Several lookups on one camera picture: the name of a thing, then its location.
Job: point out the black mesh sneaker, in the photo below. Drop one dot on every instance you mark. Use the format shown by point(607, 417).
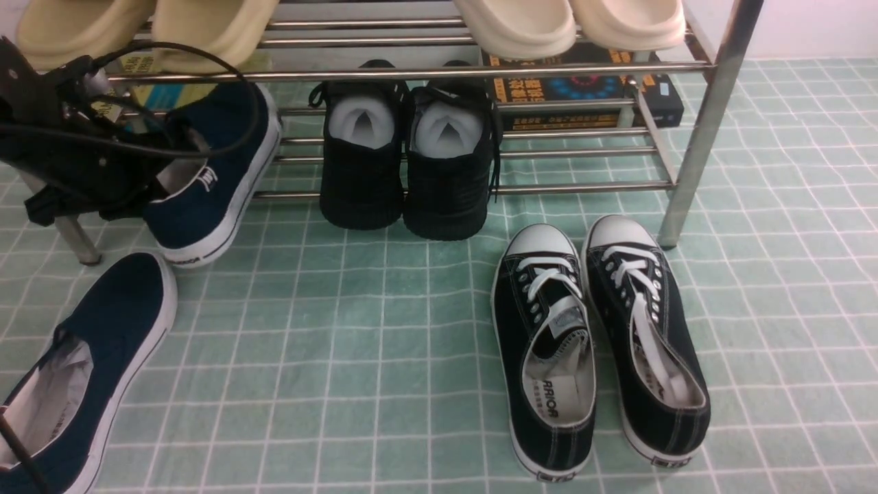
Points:
point(362, 147)
point(453, 152)

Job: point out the navy slip-on shoe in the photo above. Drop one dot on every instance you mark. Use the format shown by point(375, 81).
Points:
point(206, 198)
point(63, 408)

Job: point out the black mesh sneaker, right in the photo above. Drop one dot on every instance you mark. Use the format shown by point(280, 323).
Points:
point(453, 152)

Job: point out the cream foam slipper, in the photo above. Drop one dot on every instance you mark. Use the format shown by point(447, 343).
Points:
point(520, 30)
point(632, 26)

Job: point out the black canvas lace-up sneaker, right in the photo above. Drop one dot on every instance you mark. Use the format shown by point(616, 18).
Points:
point(662, 390)

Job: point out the cream foam slipper, far right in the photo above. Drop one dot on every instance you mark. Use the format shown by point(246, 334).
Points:
point(632, 26)

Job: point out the black canvas lace-up sneaker, left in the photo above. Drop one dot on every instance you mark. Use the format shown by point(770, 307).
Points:
point(541, 325)

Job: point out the silver metal shoe rack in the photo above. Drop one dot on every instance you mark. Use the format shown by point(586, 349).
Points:
point(635, 155)

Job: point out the tan foam slipper, far left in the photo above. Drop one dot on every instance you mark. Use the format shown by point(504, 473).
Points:
point(51, 33)

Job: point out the green checkered floor cloth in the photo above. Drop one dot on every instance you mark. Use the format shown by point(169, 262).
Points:
point(309, 359)

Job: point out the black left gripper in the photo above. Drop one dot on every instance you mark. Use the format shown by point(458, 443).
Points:
point(94, 152)

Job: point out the tan foam slipper, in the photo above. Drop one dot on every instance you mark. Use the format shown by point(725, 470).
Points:
point(51, 33)
point(230, 30)

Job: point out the yellow and blue book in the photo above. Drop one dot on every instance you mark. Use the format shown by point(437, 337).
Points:
point(170, 96)

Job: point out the black and orange book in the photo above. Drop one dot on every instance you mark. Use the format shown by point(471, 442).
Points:
point(565, 94)

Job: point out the black mesh sneaker, left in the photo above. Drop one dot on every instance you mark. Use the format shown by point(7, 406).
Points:
point(362, 147)

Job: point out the black canvas lace-up sneaker, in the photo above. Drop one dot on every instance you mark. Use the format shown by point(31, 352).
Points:
point(662, 390)
point(541, 325)

